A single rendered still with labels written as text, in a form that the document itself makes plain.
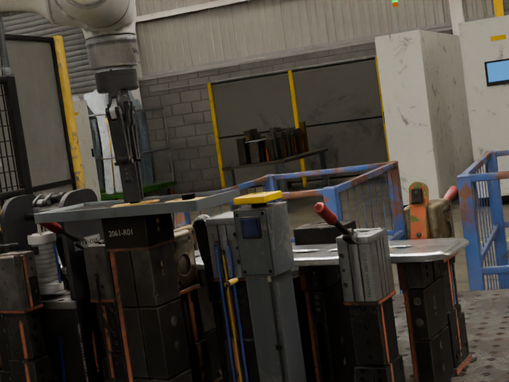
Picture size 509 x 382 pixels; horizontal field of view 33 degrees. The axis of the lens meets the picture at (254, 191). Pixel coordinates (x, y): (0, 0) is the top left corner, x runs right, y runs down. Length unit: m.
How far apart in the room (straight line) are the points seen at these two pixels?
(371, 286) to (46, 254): 0.73
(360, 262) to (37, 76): 4.27
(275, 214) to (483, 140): 8.32
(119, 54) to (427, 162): 8.33
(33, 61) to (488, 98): 5.49
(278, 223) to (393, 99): 8.41
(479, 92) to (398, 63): 0.94
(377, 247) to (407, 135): 8.26
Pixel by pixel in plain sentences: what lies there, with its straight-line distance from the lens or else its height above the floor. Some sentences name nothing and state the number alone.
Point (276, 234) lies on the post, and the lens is 1.41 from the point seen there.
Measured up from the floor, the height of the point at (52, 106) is 1.54.
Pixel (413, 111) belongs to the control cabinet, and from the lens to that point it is 9.74.
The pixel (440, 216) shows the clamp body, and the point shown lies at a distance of 1.83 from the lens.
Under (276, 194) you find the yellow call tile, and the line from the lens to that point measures 1.43.
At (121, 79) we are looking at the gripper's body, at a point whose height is 1.38.
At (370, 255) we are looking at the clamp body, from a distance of 1.50.
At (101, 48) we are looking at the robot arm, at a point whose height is 1.44.
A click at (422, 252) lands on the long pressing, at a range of 1.60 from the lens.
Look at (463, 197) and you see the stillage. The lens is 3.58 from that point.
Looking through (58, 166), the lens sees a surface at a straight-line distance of 5.67.
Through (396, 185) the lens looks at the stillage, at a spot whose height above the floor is 0.82.
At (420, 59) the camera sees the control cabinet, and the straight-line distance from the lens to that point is 9.71.
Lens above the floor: 1.28
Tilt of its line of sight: 5 degrees down
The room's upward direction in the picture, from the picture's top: 8 degrees counter-clockwise
